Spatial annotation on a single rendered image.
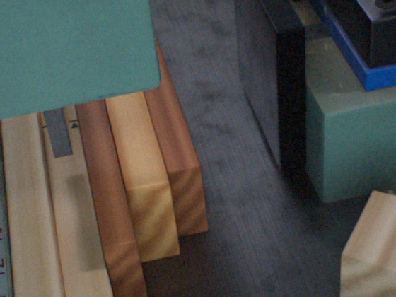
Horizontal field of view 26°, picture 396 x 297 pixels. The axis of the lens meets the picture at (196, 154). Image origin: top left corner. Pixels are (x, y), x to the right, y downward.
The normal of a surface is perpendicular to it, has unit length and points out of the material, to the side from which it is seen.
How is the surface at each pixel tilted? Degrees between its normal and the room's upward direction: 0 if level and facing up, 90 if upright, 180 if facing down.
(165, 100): 0
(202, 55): 0
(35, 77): 90
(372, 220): 0
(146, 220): 90
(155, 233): 90
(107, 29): 90
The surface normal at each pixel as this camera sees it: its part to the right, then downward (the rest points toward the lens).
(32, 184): -0.09, -0.75
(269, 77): -0.97, 0.21
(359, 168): 0.22, 0.63
